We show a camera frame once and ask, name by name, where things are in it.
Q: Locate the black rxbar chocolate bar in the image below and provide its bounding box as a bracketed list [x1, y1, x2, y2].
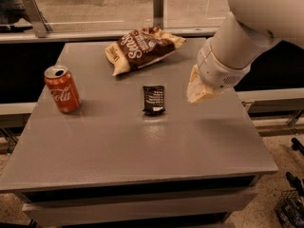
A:
[143, 85, 165, 116]

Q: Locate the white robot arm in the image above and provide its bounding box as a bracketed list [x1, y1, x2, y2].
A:
[187, 0, 304, 104]

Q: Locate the red coca-cola can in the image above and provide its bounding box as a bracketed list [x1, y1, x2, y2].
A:
[44, 65, 81, 113]

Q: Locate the brown white chip bag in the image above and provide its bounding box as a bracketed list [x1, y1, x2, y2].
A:
[105, 27, 186, 76]

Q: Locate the grey table drawer unit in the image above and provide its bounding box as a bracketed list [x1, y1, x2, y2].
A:
[20, 174, 257, 227]

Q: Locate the person sitting in background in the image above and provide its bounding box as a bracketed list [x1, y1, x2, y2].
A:
[0, 0, 32, 32]

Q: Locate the middle metal railing bracket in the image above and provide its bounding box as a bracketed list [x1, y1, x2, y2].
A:
[153, 0, 164, 29]

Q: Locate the metal railing bracket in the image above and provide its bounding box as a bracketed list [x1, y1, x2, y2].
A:
[153, 0, 164, 29]
[22, 0, 48, 38]

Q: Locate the black wire basket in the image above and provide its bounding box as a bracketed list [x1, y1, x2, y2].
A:
[275, 190, 304, 228]

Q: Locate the left metal railing bracket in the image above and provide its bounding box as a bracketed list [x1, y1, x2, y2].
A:
[22, 0, 48, 38]

